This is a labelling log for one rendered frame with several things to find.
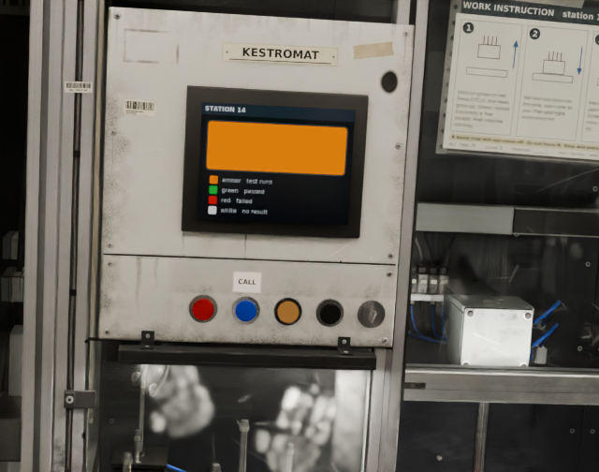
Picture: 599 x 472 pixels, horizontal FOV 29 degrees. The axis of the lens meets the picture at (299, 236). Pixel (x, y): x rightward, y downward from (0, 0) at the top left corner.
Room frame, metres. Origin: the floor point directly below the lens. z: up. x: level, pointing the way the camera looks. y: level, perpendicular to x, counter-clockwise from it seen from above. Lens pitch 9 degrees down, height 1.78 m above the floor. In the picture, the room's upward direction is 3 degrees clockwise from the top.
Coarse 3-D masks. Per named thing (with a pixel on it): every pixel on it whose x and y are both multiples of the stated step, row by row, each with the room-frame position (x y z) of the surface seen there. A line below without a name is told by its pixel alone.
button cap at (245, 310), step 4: (240, 304) 1.62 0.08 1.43; (244, 304) 1.62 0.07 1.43; (248, 304) 1.62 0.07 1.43; (252, 304) 1.62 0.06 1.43; (236, 308) 1.62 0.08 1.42; (240, 308) 1.62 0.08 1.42; (244, 308) 1.62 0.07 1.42; (248, 308) 1.62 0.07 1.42; (252, 308) 1.62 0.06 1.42; (236, 312) 1.62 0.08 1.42; (240, 312) 1.62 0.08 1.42; (244, 312) 1.62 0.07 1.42; (248, 312) 1.62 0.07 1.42; (252, 312) 1.62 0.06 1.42; (240, 316) 1.62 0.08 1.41; (244, 316) 1.62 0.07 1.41; (248, 316) 1.62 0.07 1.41; (252, 316) 1.62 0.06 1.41; (244, 320) 1.62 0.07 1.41; (248, 320) 1.62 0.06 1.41
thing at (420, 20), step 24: (408, 0) 1.66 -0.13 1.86; (408, 24) 1.67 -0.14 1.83; (408, 120) 1.67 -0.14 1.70; (408, 144) 1.66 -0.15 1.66; (408, 168) 1.66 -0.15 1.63; (408, 192) 1.66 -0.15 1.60; (408, 216) 1.66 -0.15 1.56; (408, 240) 1.66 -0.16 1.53; (408, 264) 1.66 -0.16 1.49; (408, 288) 1.67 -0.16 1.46; (384, 360) 1.66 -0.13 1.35
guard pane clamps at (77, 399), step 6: (66, 390) 1.61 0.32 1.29; (66, 396) 1.60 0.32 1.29; (72, 396) 1.61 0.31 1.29; (78, 396) 1.61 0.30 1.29; (84, 396) 1.61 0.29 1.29; (90, 396) 1.61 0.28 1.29; (66, 402) 1.60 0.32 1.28; (72, 402) 1.61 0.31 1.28; (78, 402) 1.61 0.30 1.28; (84, 402) 1.61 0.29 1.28; (90, 402) 1.61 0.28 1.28
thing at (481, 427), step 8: (480, 408) 1.89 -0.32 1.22; (488, 408) 1.89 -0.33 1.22; (480, 416) 1.88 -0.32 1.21; (488, 416) 1.89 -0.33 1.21; (480, 424) 1.88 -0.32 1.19; (480, 432) 1.88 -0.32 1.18; (480, 440) 1.88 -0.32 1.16; (480, 448) 1.88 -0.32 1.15; (480, 456) 1.88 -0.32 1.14; (480, 464) 1.88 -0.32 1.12
